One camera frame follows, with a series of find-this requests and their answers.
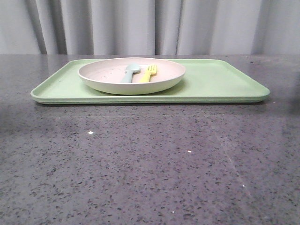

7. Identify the yellow plastic fork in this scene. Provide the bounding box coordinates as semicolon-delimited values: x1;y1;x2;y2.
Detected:
139;65;158;83

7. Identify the white pleated curtain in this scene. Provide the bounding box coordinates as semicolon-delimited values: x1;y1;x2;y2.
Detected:
0;0;300;55

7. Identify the light blue plastic spoon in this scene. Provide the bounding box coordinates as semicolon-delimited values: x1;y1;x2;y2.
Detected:
121;63;141;83

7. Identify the beige round plate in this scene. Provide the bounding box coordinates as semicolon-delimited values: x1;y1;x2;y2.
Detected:
78;57;186;95

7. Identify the light green plastic tray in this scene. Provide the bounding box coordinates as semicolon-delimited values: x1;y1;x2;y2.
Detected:
31;59;270;105

